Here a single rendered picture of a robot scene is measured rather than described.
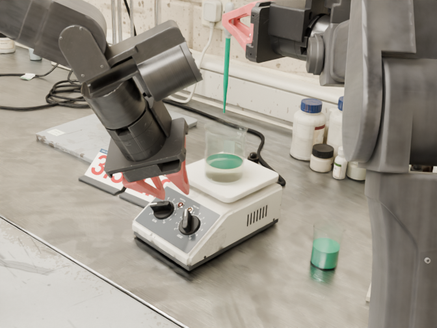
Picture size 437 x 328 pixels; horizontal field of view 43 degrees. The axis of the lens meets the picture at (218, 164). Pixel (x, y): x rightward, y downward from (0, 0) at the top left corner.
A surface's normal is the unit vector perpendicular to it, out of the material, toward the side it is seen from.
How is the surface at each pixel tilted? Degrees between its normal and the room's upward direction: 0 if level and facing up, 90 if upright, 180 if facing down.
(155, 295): 0
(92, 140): 0
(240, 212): 90
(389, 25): 43
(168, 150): 30
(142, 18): 90
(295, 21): 90
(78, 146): 0
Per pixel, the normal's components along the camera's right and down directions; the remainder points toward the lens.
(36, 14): 0.18, 0.39
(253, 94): -0.62, 0.32
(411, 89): -0.03, -0.29
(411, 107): -0.04, 0.00
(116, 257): 0.04, -0.90
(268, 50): 0.71, 0.32
